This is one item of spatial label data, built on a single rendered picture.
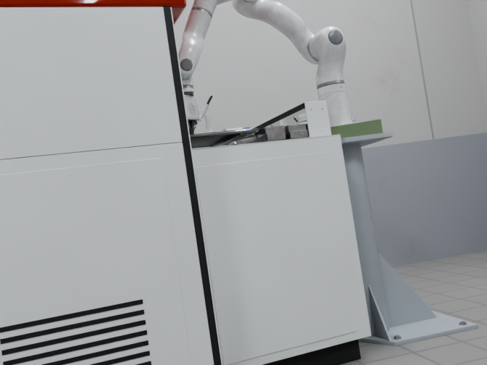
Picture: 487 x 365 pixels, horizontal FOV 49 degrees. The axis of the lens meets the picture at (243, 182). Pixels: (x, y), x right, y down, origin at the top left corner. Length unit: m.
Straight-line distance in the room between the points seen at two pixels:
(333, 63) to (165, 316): 1.29
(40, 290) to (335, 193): 1.05
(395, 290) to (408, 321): 0.14
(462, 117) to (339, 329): 2.84
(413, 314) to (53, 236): 1.57
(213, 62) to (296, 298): 2.35
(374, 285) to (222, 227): 0.78
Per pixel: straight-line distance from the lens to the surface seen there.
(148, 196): 1.52
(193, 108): 2.14
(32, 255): 1.49
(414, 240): 4.21
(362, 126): 2.22
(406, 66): 4.38
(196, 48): 2.10
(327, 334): 1.97
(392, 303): 2.41
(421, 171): 4.27
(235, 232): 1.79
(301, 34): 2.37
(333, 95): 2.30
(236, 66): 3.91
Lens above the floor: 0.61
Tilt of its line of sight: 2 degrees up
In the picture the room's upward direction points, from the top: 8 degrees counter-clockwise
